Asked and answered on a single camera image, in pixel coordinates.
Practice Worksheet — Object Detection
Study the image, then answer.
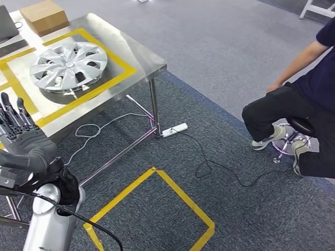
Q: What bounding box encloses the silver wheel hubcap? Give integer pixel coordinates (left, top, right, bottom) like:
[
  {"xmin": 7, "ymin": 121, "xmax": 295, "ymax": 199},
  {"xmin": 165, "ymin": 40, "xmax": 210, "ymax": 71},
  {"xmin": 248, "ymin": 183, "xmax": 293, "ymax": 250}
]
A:
[{"xmin": 29, "ymin": 41, "xmax": 108, "ymax": 94}]

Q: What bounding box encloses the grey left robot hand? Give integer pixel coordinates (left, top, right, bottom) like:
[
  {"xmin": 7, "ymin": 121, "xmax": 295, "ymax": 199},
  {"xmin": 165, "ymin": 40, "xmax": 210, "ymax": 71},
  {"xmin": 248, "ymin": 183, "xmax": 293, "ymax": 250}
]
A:
[{"xmin": 0, "ymin": 92, "xmax": 58, "ymax": 173}]

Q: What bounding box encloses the white power strip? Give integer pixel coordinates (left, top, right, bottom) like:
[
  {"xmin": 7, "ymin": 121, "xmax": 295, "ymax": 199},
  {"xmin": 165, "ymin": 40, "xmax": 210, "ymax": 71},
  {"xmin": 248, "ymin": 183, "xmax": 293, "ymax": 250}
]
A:
[{"xmin": 162, "ymin": 123, "xmax": 189, "ymax": 139}]

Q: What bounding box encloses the stainless steel workbench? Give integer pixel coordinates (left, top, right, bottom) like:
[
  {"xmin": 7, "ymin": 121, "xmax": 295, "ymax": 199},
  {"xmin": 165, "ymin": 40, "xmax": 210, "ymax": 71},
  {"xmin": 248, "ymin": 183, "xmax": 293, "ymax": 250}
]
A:
[{"xmin": 0, "ymin": 13, "xmax": 168, "ymax": 230}]

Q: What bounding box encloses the seated person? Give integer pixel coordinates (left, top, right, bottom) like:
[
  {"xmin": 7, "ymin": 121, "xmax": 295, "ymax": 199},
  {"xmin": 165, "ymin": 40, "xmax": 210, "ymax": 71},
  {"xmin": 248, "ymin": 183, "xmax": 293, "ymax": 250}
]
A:
[{"xmin": 241, "ymin": 16, "xmax": 335, "ymax": 179}]

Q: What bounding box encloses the brown cardboard box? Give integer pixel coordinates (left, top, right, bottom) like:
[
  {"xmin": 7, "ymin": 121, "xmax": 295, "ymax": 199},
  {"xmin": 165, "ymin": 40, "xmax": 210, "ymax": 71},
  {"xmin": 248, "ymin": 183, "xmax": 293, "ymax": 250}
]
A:
[{"xmin": 20, "ymin": 0, "xmax": 70, "ymax": 38}]

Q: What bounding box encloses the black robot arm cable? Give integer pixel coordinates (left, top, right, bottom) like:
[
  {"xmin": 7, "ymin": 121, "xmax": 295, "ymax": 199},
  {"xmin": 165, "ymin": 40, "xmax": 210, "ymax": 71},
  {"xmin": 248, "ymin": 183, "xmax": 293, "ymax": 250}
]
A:
[{"xmin": 0, "ymin": 186, "xmax": 124, "ymax": 251}]

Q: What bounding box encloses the thin black floor cable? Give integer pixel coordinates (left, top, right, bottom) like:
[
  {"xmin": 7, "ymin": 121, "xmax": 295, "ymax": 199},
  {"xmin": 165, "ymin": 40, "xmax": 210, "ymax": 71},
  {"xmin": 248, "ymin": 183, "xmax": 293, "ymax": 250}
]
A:
[{"xmin": 170, "ymin": 128, "xmax": 312, "ymax": 188}]

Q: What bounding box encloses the grey laptop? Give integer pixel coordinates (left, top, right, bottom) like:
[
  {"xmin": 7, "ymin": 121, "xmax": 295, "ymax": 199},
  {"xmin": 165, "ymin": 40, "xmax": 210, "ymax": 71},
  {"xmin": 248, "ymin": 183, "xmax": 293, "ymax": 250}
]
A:
[{"xmin": 0, "ymin": 5, "xmax": 20, "ymax": 41}]

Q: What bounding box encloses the white furniture frame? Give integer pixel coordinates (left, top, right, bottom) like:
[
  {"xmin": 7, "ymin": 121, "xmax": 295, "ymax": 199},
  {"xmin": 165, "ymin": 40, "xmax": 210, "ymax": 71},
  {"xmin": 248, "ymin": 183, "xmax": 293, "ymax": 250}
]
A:
[{"xmin": 299, "ymin": 0, "xmax": 335, "ymax": 20}]

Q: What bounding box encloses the white cable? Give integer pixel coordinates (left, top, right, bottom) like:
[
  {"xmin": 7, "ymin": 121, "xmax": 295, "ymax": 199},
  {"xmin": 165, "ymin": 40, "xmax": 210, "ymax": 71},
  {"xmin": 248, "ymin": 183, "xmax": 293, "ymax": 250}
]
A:
[{"xmin": 64, "ymin": 112, "xmax": 155, "ymax": 167}]

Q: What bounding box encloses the black seat chrome stool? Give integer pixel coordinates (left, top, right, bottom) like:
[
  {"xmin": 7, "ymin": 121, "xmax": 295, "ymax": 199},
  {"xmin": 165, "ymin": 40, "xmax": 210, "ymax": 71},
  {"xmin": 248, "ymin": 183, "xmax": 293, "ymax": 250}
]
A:
[{"xmin": 271, "ymin": 117, "xmax": 316, "ymax": 165}]

